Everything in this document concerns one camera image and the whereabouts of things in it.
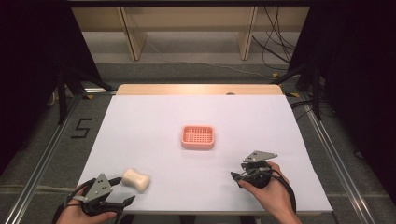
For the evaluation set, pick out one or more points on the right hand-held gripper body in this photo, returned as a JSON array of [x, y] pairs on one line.
[[257, 172]]

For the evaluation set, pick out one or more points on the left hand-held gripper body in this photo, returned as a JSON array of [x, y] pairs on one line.
[[98, 189]]

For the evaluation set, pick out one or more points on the cream soap bar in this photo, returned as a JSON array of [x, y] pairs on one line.
[[136, 179]]

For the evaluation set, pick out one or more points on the pink soap dish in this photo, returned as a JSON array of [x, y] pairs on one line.
[[198, 137]]

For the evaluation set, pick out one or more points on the person's right hand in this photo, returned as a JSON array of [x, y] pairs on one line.
[[277, 193]]

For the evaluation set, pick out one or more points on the person's left hand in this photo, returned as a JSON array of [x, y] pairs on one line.
[[77, 214]]

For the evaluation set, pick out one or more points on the white paper sheet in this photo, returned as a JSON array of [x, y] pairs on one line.
[[155, 140]]

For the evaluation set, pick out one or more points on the yellow tape piece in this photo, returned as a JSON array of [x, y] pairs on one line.
[[294, 94], [275, 75], [89, 96]]

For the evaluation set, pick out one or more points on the black metal stand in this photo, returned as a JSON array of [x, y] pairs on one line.
[[316, 93], [62, 93]]

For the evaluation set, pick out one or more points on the light wooden table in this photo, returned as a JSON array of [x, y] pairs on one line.
[[174, 89]]

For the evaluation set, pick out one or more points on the black curtain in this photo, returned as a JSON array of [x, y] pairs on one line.
[[358, 77], [28, 77]]

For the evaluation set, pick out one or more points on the beige wooden desk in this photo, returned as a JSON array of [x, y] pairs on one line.
[[193, 18]]

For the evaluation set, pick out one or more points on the aluminium floor rail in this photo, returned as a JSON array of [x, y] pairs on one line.
[[336, 155], [40, 168]]

